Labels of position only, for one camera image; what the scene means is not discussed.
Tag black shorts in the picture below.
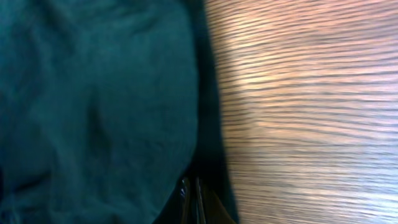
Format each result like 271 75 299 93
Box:
1 0 239 224

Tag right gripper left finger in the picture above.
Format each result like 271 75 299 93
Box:
174 177 191 224

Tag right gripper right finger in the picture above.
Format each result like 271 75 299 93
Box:
195 178 236 224

